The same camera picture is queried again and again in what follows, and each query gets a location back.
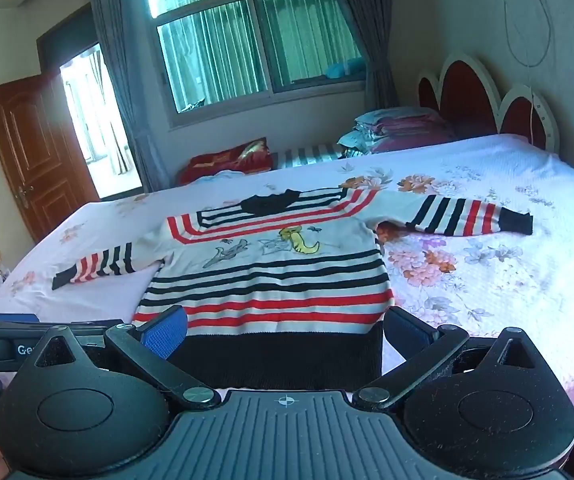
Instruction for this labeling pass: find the pile of folded clothes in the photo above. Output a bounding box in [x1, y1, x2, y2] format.
[339, 107, 448, 155]

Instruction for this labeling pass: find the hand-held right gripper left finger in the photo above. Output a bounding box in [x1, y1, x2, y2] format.
[33, 305, 222, 411]

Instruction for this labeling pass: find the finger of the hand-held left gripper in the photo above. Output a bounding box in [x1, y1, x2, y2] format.
[0, 312, 40, 326]

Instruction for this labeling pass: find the white floral bed sheet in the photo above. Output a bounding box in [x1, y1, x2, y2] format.
[0, 132, 574, 411]

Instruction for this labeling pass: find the white wall cable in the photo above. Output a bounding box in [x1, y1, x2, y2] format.
[503, 0, 552, 147]

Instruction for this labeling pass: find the red scalloped headboard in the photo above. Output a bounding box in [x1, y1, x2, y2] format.
[417, 52, 560, 153]

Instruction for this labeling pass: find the red patterned cushion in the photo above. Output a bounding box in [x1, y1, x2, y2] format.
[179, 137, 274, 186]

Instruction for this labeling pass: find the folded maroon quilt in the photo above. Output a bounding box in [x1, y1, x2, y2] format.
[371, 115, 460, 155]

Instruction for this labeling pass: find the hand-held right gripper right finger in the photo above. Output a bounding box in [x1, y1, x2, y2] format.
[353, 306, 544, 409]

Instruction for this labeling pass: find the striped knit sweater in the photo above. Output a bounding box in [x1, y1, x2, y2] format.
[52, 187, 535, 391]

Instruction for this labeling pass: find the brown wooden door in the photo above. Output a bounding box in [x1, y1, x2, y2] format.
[0, 72, 100, 244]

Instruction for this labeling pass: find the striped folded blanket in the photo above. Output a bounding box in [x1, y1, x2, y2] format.
[272, 142, 348, 171]

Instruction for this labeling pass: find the sliding glass window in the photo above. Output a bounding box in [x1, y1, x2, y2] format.
[139, 0, 368, 130]

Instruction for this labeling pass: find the blue cloth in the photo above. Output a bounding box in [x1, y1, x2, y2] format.
[326, 57, 368, 81]

